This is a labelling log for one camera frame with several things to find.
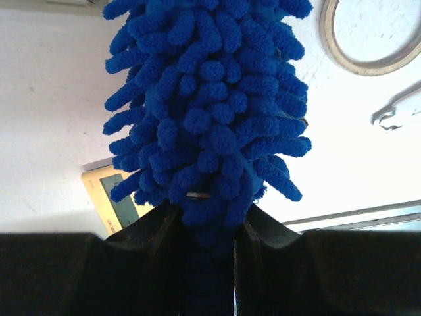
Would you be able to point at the beige calculator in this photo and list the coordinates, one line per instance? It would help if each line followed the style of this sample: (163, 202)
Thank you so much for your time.
(99, 178)

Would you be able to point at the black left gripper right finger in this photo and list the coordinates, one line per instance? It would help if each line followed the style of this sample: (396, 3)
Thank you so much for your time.
(324, 272)

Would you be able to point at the blue microfibre duster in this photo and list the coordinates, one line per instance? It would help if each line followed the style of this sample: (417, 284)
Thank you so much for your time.
(213, 105)

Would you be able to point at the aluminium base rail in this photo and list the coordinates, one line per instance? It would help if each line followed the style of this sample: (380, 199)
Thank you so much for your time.
(403, 216)

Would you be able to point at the masking tape roll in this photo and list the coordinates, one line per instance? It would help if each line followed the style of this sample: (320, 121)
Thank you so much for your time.
(379, 67)

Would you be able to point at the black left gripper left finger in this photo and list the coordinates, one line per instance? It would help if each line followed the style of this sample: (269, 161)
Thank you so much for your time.
(133, 272)

